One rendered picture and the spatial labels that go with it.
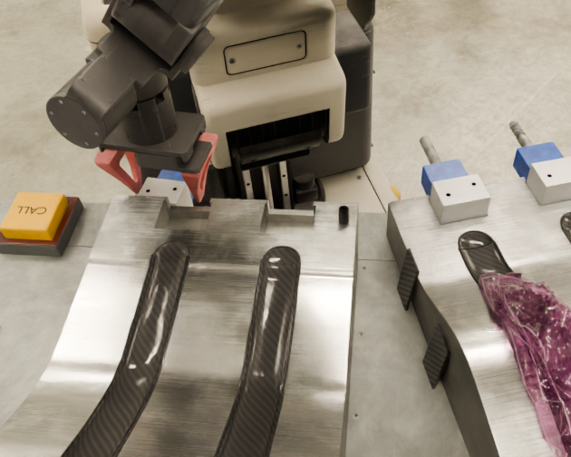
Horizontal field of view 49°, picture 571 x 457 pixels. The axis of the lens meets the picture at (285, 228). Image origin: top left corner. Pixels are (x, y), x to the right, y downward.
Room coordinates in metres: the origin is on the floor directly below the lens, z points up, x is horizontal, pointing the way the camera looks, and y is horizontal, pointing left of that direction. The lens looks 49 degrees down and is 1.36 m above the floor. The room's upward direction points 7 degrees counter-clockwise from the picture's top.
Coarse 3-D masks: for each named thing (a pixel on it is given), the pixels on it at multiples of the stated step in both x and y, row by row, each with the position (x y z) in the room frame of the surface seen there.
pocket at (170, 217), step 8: (168, 200) 0.48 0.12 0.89; (168, 208) 0.47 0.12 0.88; (176, 208) 0.48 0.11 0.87; (184, 208) 0.47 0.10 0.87; (192, 208) 0.47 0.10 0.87; (200, 208) 0.47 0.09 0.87; (208, 208) 0.47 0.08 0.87; (160, 216) 0.46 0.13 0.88; (168, 216) 0.47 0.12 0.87; (176, 216) 0.47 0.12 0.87; (184, 216) 0.47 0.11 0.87; (192, 216) 0.47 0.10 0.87; (200, 216) 0.47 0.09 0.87; (160, 224) 0.45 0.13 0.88; (168, 224) 0.46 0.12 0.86; (176, 224) 0.46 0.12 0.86; (184, 224) 0.46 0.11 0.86; (192, 224) 0.46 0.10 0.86; (200, 224) 0.46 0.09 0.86
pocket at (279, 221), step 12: (264, 216) 0.44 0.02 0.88; (276, 216) 0.45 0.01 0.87; (288, 216) 0.45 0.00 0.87; (300, 216) 0.44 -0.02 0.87; (312, 216) 0.44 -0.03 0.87; (264, 228) 0.43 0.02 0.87; (276, 228) 0.44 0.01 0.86; (288, 228) 0.44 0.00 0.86; (300, 228) 0.43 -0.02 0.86; (312, 228) 0.43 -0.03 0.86
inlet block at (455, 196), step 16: (432, 160) 0.51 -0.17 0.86; (448, 160) 0.50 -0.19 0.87; (432, 176) 0.48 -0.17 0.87; (448, 176) 0.48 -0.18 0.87; (464, 176) 0.46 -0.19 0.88; (432, 192) 0.45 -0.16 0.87; (448, 192) 0.44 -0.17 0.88; (464, 192) 0.44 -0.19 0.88; (480, 192) 0.44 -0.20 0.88; (432, 208) 0.45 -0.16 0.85; (448, 208) 0.42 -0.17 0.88; (464, 208) 0.43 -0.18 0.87; (480, 208) 0.43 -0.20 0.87
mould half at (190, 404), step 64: (128, 256) 0.40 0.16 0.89; (192, 256) 0.39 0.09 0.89; (256, 256) 0.38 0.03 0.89; (320, 256) 0.37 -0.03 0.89; (128, 320) 0.33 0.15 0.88; (192, 320) 0.32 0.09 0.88; (320, 320) 0.31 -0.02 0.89; (64, 384) 0.27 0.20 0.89; (192, 384) 0.26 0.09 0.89; (320, 384) 0.25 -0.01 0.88; (0, 448) 0.21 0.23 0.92; (64, 448) 0.20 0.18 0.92; (128, 448) 0.20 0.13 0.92; (192, 448) 0.19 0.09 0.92; (320, 448) 0.18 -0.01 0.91
